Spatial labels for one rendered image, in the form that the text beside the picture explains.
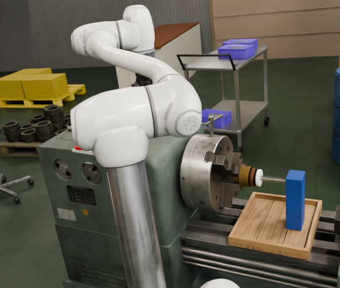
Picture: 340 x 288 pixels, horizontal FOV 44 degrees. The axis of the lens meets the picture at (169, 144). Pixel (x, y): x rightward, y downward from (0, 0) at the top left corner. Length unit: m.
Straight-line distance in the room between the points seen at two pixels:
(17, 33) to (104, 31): 9.51
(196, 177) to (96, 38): 0.63
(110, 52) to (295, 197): 0.87
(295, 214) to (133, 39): 0.90
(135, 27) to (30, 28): 9.25
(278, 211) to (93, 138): 1.07
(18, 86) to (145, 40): 6.08
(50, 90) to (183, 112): 6.21
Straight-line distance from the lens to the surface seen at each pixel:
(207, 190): 1.61
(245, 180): 1.67
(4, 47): 11.27
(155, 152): 1.58
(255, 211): 1.85
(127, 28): 1.50
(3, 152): 5.50
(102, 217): 1.81
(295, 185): 1.63
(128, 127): 0.97
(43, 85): 7.17
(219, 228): 1.78
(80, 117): 0.98
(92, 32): 1.47
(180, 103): 0.97
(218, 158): 1.62
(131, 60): 1.29
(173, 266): 1.78
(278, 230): 1.74
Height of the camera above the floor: 1.88
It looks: 23 degrees down
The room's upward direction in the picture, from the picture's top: 7 degrees counter-clockwise
